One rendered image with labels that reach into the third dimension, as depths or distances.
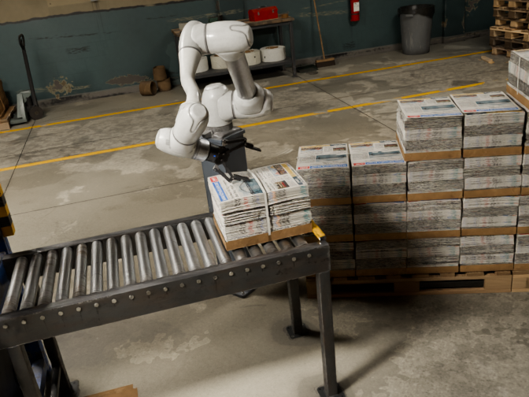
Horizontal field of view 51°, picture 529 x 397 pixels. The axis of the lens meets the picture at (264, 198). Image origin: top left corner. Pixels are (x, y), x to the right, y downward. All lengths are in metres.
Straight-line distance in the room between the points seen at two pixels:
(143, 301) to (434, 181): 1.65
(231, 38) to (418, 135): 1.09
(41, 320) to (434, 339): 1.91
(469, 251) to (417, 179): 0.53
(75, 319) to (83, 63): 7.35
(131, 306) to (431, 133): 1.70
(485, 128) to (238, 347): 1.71
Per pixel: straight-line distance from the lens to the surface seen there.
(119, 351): 3.27
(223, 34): 2.52
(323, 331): 2.51
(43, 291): 2.36
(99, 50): 9.31
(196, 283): 2.22
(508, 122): 3.05
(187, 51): 2.51
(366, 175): 3.02
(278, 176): 2.39
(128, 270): 2.34
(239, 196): 2.24
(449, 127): 2.99
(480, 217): 3.22
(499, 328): 3.23
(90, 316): 2.25
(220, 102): 3.05
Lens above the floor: 1.93
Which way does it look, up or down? 24 degrees down
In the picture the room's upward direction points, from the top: 6 degrees counter-clockwise
